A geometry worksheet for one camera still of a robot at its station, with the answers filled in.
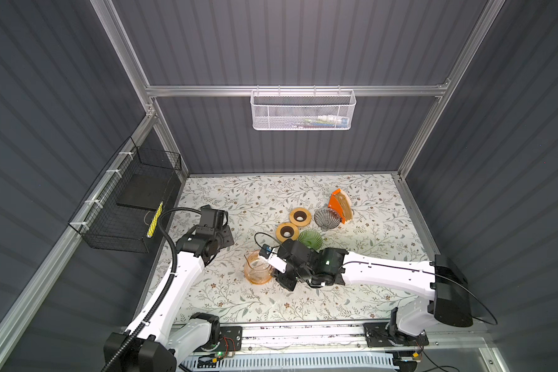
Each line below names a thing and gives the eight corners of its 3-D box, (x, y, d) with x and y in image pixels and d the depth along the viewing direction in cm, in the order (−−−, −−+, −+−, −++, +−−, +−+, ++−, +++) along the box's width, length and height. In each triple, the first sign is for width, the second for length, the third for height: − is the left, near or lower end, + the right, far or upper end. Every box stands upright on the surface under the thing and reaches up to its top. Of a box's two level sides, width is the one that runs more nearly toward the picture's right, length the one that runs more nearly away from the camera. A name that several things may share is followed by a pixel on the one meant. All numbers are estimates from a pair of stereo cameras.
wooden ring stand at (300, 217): (299, 230, 101) (299, 227, 100) (286, 217, 106) (286, 214, 104) (314, 219, 105) (314, 216, 103) (301, 207, 109) (301, 204, 108)
